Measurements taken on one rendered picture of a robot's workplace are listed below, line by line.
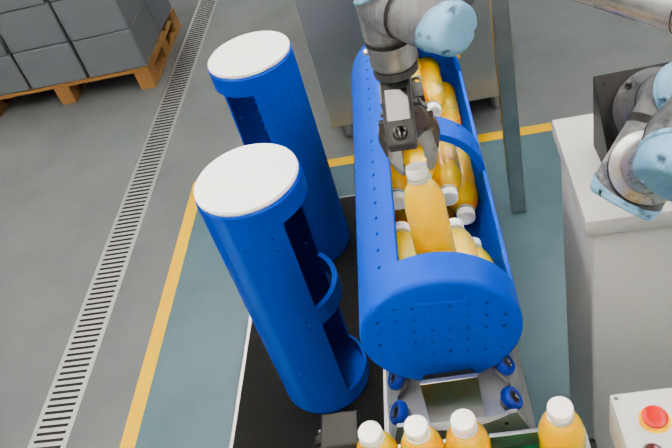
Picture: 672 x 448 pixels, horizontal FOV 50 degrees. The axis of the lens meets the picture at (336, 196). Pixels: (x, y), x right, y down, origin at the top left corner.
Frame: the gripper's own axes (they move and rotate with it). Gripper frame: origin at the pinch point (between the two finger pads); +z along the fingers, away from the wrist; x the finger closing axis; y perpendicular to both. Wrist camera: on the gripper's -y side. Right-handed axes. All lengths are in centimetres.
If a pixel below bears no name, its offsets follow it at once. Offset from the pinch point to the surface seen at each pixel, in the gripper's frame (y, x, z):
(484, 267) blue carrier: -12.3, -8.3, 13.5
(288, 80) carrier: 103, 40, 39
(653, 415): -38, -28, 22
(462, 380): -23.4, -1.3, 28.6
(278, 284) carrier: 32, 43, 56
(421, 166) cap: -0.5, -0.9, -0.8
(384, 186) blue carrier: 10.7, 7.3, 11.6
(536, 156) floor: 157, -44, 134
